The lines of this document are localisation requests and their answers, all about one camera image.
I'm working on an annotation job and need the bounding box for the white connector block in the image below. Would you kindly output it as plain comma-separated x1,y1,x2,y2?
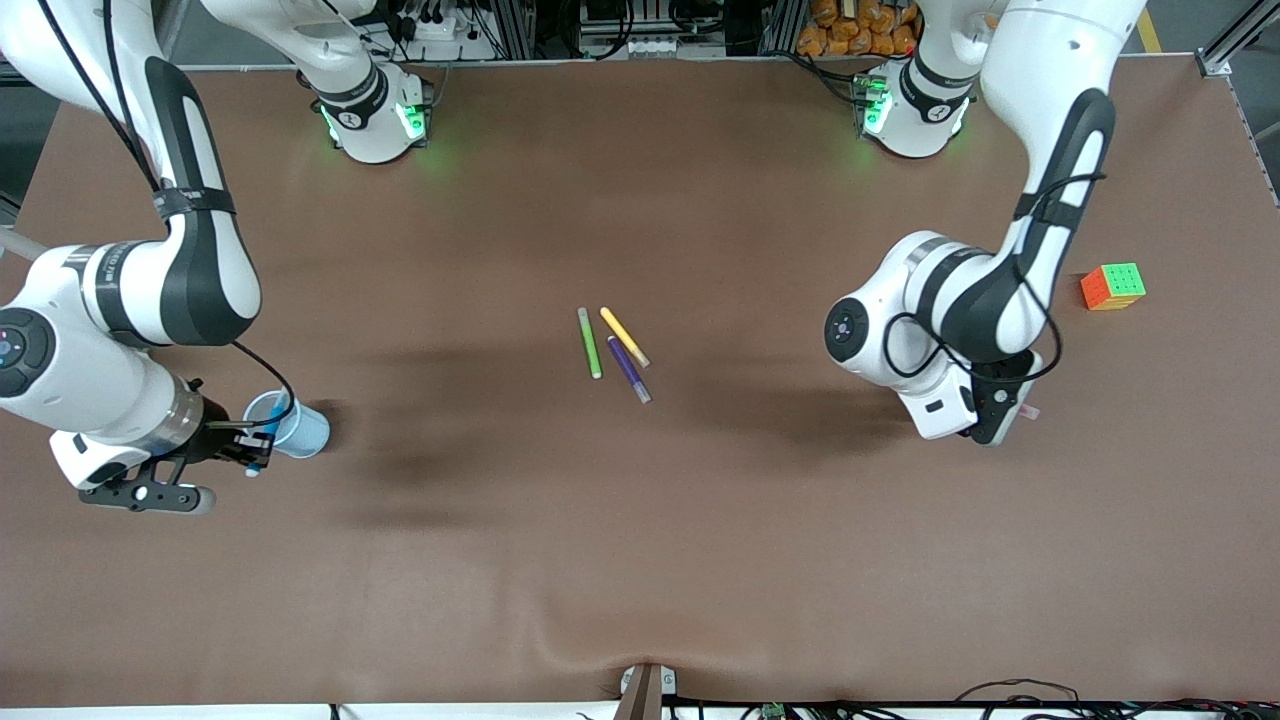
578,35,683,59

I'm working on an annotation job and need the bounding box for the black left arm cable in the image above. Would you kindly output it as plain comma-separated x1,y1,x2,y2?
885,172,1109,386

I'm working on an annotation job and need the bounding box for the purple marker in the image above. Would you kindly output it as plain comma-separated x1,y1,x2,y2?
607,335,653,405

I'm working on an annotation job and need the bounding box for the green marker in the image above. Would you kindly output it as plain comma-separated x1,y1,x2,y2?
577,307,604,380

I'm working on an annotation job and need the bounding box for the aluminium frame post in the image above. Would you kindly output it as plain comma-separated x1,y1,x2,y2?
1195,0,1280,77

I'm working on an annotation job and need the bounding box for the yellow marker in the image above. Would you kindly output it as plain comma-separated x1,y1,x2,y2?
599,306,652,369

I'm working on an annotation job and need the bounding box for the blue marker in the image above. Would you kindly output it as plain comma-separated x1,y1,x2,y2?
245,396,289,478

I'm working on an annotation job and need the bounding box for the colourful puzzle cube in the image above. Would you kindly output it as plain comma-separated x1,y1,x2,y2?
1080,262,1148,312

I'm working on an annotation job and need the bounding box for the orange snack bag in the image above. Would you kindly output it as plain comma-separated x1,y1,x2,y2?
797,0,921,58

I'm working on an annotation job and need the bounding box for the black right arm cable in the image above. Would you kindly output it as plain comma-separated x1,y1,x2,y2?
35,0,298,431

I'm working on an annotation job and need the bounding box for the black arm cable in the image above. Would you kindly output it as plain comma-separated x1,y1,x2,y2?
885,172,1109,386
35,0,298,431

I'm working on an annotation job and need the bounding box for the blue mesh cup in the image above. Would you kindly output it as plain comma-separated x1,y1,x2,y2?
243,390,331,459

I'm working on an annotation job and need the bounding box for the metal table edge bracket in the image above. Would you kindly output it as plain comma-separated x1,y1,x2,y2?
618,663,678,720

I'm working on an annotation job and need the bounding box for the black cable bundle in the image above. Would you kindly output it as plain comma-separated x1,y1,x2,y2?
950,678,1280,720

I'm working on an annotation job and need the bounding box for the white power strip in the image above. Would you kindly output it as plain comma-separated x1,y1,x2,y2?
385,0,471,46

